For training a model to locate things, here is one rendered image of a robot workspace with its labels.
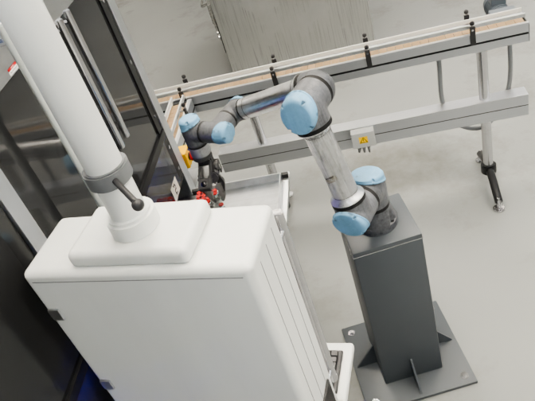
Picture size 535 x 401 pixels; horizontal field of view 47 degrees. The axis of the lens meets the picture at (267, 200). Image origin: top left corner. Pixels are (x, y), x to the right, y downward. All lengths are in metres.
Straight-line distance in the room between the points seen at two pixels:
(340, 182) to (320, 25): 2.84
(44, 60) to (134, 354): 0.68
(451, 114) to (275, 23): 1.79
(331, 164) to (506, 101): 1.55
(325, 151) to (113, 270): 0.87
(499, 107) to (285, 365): 2.26
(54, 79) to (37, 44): 0.06
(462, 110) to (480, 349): 1.18
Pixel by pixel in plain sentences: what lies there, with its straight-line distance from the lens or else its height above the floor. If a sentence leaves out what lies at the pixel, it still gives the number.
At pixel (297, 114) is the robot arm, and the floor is 1.38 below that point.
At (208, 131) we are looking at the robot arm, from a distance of 2.07.
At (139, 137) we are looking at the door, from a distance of 2.13.
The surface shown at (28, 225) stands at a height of 1.55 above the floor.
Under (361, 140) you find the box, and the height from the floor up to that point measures 0.50.
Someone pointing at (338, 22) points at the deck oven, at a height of 0.45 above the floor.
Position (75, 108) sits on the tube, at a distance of 1.05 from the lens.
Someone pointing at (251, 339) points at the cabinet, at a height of 1.35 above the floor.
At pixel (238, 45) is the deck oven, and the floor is 0.53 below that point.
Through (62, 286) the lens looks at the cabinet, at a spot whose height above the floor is 1.52.
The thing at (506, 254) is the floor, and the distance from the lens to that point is 3.18.
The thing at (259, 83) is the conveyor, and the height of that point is 0.93.
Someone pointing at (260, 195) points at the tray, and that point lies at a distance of 2.36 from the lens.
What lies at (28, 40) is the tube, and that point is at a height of 1.99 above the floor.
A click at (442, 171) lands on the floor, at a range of 3.71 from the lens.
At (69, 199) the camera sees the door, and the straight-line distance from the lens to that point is 1.64.
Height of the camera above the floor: 2.26
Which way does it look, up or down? 37 degrees down
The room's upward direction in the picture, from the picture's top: 19 degrees counter-clockwise
